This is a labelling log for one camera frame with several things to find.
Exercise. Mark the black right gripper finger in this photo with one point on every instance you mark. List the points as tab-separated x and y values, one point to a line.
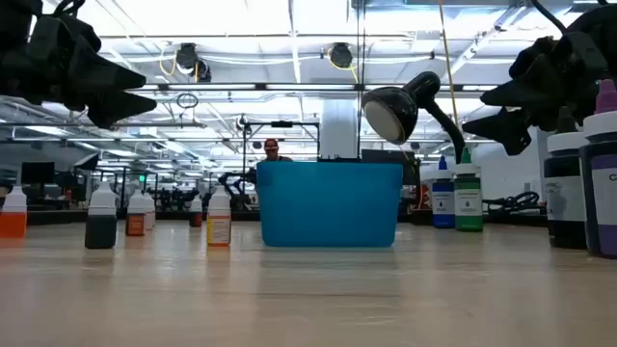
508	95
506	127

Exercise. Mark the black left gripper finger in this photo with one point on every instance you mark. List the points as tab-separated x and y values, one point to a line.
115	107
106	74

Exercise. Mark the large purple food coloring bottle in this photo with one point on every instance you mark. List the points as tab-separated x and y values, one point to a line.
602	144

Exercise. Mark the large green food coloring bottle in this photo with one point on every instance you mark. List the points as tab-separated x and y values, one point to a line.
468	217

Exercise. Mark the large blue food coloring bottle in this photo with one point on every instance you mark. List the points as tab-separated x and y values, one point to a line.
443	212

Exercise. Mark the large black food coloring bottle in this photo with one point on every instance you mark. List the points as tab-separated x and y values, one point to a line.
559	231

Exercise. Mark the small black food coloring bottle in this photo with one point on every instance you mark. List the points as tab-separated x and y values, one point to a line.
100	231

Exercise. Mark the small dark red coloring bottle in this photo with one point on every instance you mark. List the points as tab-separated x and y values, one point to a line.
195	219

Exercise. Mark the small yellow-labelled orange bottle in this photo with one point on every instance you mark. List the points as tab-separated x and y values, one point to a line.
219	231

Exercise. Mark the blue plastic bin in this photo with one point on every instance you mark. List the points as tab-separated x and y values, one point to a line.
328	207

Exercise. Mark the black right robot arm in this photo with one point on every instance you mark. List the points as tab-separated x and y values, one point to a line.
598	29

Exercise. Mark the black background robot arm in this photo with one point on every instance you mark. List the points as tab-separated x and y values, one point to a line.
241	188

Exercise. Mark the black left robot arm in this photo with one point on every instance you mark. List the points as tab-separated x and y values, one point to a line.
14	9

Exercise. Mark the small orange food coloring bottle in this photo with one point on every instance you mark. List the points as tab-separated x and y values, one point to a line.
13	224

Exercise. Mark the black background monitor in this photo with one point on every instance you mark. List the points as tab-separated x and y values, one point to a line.
37	172

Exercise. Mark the black gooseneck desk lamp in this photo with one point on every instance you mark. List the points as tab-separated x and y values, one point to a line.
390	111

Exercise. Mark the person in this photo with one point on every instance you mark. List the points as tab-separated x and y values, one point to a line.
271	147

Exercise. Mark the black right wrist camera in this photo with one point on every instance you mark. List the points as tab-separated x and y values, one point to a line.
532	58

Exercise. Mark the black aluminium table frame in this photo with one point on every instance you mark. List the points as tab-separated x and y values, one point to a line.
72	217

